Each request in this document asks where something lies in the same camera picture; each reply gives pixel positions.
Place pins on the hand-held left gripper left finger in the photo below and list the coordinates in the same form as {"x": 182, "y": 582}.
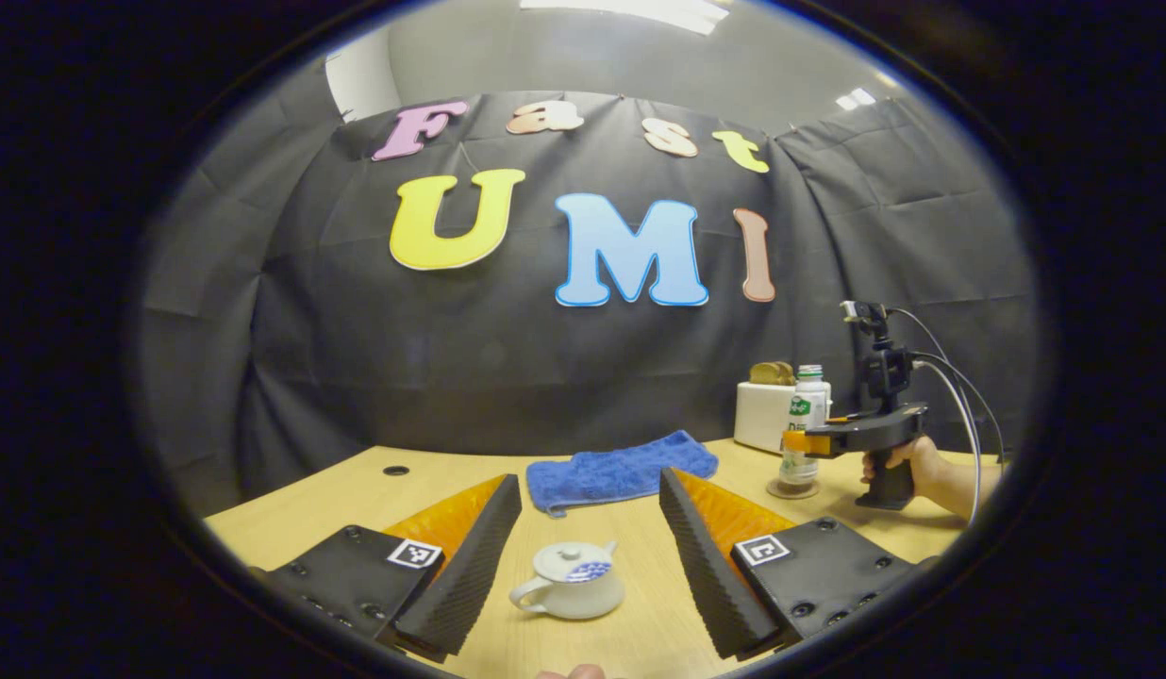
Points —
{"x": 470, "y": 575}

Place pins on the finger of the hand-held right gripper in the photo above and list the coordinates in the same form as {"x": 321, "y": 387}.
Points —
{"x": 807, "y": 443}
{"x": 847, "y": 416}

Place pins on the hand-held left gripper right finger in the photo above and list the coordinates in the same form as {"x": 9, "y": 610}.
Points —
{"x": 710, "y": 575}

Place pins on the white water bottle green label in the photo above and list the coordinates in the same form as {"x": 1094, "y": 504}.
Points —
{"x": 807, "y": 405}

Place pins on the round wooden coaster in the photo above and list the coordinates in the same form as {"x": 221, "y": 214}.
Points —
{"x": 792, "y": 490}

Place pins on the white teacup lid blue pattern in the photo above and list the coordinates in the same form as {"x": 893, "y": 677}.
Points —
{"x": 569, "y": 563}

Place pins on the white ceramic teacup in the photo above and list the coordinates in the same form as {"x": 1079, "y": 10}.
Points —
{"x": 574, "y": 594}

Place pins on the white toaster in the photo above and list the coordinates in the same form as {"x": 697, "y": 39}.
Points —
{"x": 757, "y": 415}

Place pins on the brown bread slice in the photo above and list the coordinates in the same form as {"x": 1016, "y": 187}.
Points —
{"x": 772, "y": 373}

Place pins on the blue towel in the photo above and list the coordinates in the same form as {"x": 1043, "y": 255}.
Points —
{"x": 621, "y": 471}

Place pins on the small ceiling light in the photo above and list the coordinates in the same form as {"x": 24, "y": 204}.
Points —
{"x": 857, "y": 97}

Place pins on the long ceiling light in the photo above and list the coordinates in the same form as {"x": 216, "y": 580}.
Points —
{"x": 630, "y": 11}

